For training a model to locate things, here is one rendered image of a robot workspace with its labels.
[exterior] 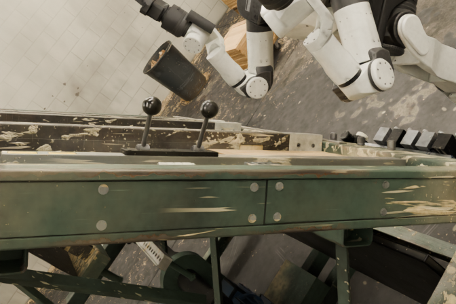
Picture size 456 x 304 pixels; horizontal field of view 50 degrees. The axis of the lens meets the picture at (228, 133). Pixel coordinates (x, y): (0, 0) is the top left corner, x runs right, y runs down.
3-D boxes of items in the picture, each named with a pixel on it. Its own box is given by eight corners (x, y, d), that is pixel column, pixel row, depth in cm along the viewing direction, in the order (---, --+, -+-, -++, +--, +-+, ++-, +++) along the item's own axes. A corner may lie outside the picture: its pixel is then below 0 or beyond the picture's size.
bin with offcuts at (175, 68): (216, 70, 597) (176, 36, 572) (193, 104, 583) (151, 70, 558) (198, 75, 643) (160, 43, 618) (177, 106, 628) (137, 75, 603)
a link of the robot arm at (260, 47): (269, 87, 181) (267, 26, 173) (279, 96, 170) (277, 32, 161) (238, 90, 179) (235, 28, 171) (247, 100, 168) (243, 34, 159)
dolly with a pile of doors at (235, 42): (288, 40, 485) (259, 12, 469) (261, 82, 470) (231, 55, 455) (255, 49, 539) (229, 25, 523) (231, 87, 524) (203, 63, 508)
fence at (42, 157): (404, 174, 127) (406, 159, 127) (1, 176, 87) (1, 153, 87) (391, 172, 131) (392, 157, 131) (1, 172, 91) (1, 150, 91)
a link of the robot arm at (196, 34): (178, 24, 168) (205, 41, 170) (165, 41, 161) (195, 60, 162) (190, 0, 160) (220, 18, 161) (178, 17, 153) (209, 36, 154)
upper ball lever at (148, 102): (152, 159, 100) (165, 103, 93) (134, 159, 98) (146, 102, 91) (148, 148, 103) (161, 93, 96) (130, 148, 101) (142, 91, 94)
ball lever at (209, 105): (207, 159, 105) (223, 106, 98) (190, 159, 103) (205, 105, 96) (201, 149, 108) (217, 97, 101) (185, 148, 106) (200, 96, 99)
